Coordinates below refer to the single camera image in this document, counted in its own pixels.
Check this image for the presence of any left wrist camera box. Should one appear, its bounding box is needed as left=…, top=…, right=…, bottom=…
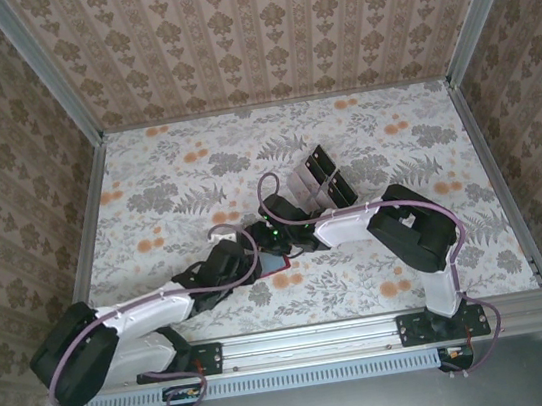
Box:
left=209, top=227, right=237, bottom=247

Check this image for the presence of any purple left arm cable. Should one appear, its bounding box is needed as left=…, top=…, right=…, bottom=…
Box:
left=29, top=220, right=280, bottom=406

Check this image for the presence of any pink credit card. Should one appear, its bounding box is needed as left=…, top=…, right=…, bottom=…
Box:
left=311, top=182, right=337, bottom=213
left=295, top=163, right=322, bottom=194
left=288, top=167, right=312, bottom=196

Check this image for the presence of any black credit card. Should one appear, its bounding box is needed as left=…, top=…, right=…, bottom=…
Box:
left=310, top=141, right=343, bottom=180
left=331, top=170, right=360, bottom=205
left=323, top=179, right=351, bottom=209
left=303, top=152, right=329, bottom=185

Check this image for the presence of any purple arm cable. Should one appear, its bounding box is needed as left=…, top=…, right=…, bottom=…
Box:
left=29, top=220, right=280, bottom=406
left=254, top=143, right=511, bottom=404

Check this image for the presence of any aluminium corner post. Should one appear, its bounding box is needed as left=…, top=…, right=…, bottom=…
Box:
left=0, top=0, right=106, bottom=159
left=436, top=0, right=542, bottom=88

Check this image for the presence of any red leather card holder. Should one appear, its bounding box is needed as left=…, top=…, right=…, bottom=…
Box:
left=255, top=252, right=294, bottom=280

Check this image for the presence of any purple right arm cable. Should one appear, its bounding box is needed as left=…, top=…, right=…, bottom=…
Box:
left=254, top=143, right=511, bottom=404

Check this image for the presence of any thin aluminium end rail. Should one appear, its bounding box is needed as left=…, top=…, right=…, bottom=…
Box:
left=101, top=76, right=452, bottom=135

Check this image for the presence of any white slotted cable duct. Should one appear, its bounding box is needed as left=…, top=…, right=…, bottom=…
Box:
left=69, top=348, right=445, bottom=406

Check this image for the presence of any floral tablecloth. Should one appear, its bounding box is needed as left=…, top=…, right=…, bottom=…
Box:
left=46, top=69, right=542, bottom=358

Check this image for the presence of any aluminium mounting rail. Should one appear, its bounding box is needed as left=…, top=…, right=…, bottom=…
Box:
left=45, top=290, right=542, bottom=399

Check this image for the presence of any aluminium side rail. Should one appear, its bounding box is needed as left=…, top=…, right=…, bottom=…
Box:
left=49, top=132, right=130, bottom=312
left=446, top=70, right=542, bottom=299

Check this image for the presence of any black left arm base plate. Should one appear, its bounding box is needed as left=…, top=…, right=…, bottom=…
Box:
left=133, top=340, right=225, bottom=386

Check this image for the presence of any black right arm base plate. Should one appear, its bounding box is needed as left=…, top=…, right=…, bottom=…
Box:
left=396, top=302, right=492, bottom=348

